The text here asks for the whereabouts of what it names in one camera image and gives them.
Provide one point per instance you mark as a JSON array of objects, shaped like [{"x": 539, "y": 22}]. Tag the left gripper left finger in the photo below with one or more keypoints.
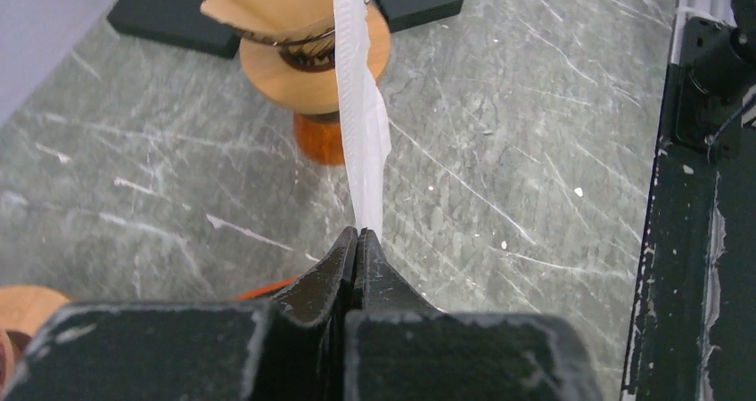
[{"x": 286, "y": 347}]

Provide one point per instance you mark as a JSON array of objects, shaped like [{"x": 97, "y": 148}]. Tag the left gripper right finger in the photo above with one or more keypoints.
[{"x": 398, "y": 346}]

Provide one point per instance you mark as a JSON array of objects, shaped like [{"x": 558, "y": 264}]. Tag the white paper coffee filter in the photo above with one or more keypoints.
[{"x": 364, "y": 120}]

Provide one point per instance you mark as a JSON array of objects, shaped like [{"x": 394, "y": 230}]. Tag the orange glass carafe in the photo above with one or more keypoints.
[{"x": 319, "y": 137}]

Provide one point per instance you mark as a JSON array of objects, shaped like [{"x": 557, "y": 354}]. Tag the brown paper coffee filter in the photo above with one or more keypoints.
[{"x": 280, "y": 20}]

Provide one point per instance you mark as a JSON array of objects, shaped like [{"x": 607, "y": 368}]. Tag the orange coffee filter box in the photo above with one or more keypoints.
[{"x": 267, "y": 291}]

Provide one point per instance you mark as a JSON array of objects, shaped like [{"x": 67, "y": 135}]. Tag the clear glass dripper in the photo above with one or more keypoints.
[{"x": 310, "y": 49}]

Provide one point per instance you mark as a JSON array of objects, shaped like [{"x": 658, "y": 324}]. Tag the black block far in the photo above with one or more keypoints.
[{"x": 178, "y": 23}]

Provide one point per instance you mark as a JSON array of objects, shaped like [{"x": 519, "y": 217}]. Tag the black base frame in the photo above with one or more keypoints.
[{"x": 692, "y": 323}]

